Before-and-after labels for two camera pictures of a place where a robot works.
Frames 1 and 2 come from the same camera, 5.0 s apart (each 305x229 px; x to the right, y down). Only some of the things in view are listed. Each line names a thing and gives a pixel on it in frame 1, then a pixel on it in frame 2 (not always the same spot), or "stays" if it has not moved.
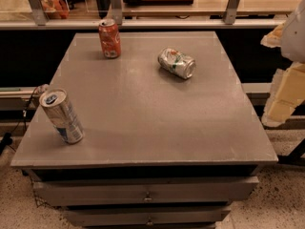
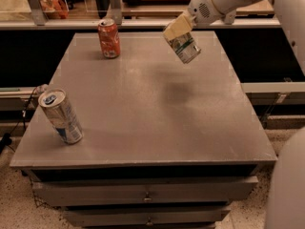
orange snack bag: [53, 5] stays
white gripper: [294, 37] → [200, 9]
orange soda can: [110, 38] stays
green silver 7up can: [176, 62] → [186, 47]
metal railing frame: [117, 22] stays
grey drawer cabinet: [159, 151] stays
